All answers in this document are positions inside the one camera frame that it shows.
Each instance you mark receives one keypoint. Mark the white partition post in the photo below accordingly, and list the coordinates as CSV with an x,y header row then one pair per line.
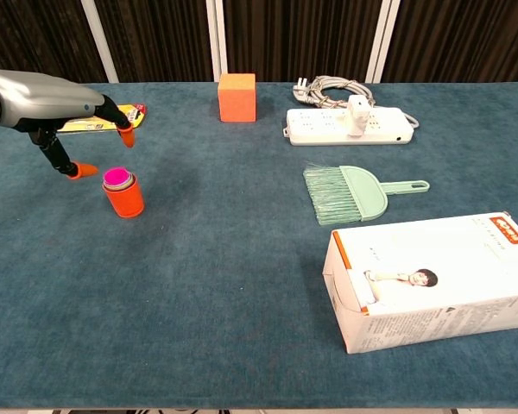
x,y
382,41
100,41
213,41

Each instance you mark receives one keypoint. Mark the mint green hand brush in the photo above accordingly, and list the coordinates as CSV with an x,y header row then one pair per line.
x,y
367,194

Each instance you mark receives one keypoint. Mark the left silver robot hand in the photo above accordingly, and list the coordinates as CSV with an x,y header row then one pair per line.
x,y
47,99

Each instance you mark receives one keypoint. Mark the orange plastic cup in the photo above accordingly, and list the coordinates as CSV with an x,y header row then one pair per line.
x,y
125,200

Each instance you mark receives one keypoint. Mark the white plug adapter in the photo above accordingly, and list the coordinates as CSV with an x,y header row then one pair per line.
x,y
357,118

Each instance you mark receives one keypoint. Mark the orange foam cube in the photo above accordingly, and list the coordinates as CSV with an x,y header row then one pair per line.
x,y
237,101

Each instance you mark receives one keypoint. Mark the magenta plastic cup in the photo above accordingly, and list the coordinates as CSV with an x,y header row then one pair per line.
x,y
115,175

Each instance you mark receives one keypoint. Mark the razor in yellow package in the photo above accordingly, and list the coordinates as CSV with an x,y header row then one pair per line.
x,y
86,126

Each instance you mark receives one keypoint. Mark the white cardboard product box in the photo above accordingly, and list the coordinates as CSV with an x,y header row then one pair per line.
x,y
414,259

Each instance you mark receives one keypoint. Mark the white power strip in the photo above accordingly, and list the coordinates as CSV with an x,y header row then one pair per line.
x,y
319,126

